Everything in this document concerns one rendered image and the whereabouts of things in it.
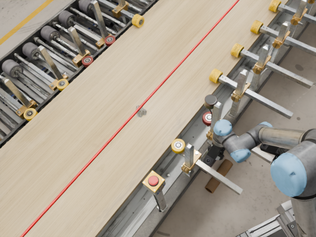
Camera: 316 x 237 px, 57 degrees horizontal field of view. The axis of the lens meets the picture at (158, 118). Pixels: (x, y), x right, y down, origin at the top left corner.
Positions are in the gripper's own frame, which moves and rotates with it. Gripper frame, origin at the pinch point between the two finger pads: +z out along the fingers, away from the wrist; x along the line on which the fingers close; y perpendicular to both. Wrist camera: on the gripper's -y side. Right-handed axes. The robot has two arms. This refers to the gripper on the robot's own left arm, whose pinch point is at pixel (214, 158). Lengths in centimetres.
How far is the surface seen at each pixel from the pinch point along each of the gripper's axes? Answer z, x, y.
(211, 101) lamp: -23.2, 14.5, 16.2
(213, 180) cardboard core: 86, 3, 15
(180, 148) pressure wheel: 3.0, 19.0, -4.9
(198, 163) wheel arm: 8.3, 6.7, -4.4
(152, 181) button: -29.7, 10.8, -34.5
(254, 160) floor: 94, -14, 53
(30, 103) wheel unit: 6, 118, -36
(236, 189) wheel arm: 8.4, -17.6, -4.7
